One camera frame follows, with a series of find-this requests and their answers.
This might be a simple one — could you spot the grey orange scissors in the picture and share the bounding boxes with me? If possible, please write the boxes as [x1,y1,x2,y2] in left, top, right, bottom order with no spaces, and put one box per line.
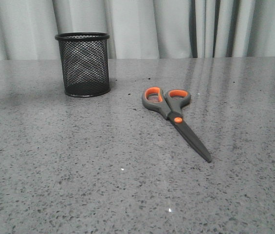
[142,87,212,163]

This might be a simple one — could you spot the black mesh pen cup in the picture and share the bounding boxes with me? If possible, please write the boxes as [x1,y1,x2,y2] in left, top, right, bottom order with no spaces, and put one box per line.
[55,32,110,98]

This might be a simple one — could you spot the light grey curtain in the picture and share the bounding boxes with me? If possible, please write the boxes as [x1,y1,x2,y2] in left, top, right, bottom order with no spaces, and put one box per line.
[0,0,275,60]

